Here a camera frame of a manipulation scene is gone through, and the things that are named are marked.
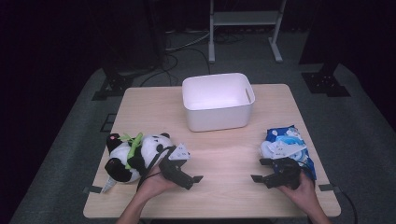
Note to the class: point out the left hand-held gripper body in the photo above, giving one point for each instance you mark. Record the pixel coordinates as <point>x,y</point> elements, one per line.
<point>169,171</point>

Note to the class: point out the dark floor hatch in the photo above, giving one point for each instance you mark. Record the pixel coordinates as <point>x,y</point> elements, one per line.
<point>108,124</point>

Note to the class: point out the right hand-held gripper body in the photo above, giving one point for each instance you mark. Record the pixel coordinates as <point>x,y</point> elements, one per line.
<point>288,172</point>

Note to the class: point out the grey table edge clip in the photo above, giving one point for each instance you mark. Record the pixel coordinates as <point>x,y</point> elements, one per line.
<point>93,189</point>
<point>327,187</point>

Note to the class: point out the person's left hand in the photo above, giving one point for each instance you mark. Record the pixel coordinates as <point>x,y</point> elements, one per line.
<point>154,186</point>

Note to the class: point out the white plastic bin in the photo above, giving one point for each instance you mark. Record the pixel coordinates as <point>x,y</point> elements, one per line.
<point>218,119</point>

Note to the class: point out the person's right hand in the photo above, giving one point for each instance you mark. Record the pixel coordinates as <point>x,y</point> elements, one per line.
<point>303,194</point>

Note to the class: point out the blue wet wipes pack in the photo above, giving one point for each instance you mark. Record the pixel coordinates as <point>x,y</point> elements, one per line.
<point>285,133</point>

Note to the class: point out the white metal stand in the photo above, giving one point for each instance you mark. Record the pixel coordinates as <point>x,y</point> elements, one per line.
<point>246,18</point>

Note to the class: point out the panda plush toy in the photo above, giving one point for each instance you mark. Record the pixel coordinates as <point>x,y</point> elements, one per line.
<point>149,146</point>

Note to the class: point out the black stand base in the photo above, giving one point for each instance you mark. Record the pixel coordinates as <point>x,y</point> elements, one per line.
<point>325,84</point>
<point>115,84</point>

